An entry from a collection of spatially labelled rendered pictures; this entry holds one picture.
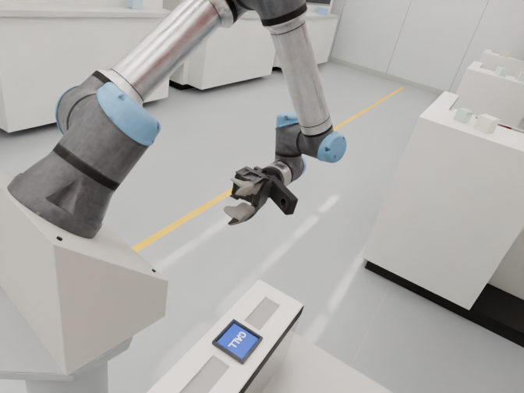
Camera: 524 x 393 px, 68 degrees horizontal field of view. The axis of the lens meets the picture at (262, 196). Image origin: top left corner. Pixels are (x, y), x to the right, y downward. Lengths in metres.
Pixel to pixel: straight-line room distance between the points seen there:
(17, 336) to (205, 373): 0.37
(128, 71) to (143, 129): 0.18
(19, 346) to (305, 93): 0.72
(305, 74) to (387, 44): 7.46
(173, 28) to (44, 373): 0.66
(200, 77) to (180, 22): 3.88
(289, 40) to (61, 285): 0.60
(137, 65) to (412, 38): 7.57
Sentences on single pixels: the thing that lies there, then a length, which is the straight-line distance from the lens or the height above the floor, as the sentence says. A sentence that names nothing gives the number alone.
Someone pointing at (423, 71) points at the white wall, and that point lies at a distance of 8.21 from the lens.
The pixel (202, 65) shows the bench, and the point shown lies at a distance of 4.70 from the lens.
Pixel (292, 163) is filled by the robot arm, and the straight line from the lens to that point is 1.07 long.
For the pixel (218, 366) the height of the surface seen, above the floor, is 0.96.
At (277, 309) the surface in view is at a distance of 0.69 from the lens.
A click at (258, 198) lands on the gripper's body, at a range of 0.93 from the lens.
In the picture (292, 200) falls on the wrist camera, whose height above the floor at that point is 1.00.
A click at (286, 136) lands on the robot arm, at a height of 1.08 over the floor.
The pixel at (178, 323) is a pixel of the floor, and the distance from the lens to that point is 1.90.
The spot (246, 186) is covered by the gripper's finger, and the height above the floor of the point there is 1.03.
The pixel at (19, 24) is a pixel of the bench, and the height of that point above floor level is 0.81.
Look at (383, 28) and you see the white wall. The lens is 8.34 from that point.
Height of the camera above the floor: 1.45
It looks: 30 degrees down
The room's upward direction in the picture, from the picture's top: 13 degrees clockwise
